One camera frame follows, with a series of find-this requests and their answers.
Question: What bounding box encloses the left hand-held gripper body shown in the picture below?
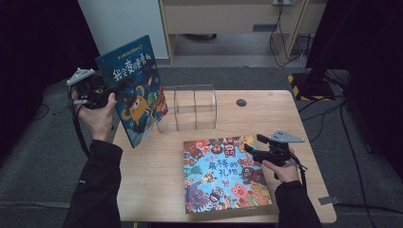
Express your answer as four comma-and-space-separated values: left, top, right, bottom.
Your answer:
66, 67, 112, 110

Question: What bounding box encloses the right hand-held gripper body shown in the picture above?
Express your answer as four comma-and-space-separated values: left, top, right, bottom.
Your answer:
252, 129, 306, 168

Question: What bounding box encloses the blue monster picture book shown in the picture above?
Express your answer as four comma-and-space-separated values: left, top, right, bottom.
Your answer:
95, 34, 169, 149

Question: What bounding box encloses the colourful animal picture book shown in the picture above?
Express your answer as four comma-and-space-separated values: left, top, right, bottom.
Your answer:
182, 135, 274, 215

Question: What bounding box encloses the clear acrylic book rack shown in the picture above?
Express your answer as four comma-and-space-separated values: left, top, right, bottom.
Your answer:
156, 84, 219, 133

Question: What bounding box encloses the person's right hand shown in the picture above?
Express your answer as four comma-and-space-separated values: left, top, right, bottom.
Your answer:
261, 147, 300, 184

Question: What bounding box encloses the person's left hand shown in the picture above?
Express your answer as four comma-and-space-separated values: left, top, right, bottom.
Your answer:
71, 91, 119, 143

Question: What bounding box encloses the white panel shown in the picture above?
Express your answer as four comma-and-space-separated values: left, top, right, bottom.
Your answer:
77, 0, 170, 60

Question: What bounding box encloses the dark curtain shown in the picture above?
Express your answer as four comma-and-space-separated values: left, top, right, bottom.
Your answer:
0, 0, 107, 162
305, 0, 403, 180

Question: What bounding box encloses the black stand with striped base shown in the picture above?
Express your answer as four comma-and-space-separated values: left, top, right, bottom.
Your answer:
287, 47, 336, 103

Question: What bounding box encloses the grey tape strip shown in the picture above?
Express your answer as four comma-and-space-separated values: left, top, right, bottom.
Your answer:
317, 196, 340, 206

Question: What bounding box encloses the light wooden desk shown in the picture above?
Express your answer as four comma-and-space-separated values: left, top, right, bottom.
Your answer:
158, 0, 328, 65

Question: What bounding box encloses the right hand-held gripper cable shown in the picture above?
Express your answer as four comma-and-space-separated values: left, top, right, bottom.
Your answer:
287, 151, 309, 192

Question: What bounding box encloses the hand-held gripper cable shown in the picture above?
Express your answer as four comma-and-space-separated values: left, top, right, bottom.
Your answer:
67, 87, 91, 160
287, 151, 309, 192

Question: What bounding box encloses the left hand-held gripper cable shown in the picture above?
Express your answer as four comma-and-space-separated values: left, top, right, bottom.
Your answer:
67, 87, 91, 160

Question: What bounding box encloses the thin black floor cable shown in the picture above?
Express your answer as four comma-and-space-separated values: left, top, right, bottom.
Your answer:
30, 103, 51, 122

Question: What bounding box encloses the long black floor cable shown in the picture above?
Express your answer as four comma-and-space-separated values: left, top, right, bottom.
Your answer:
297, 94, 347, 115
335, 202, 403, 216
338, 101, 378, 228

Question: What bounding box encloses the black hanging cable bundle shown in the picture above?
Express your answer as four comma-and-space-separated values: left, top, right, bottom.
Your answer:
268, 0, 313, 68

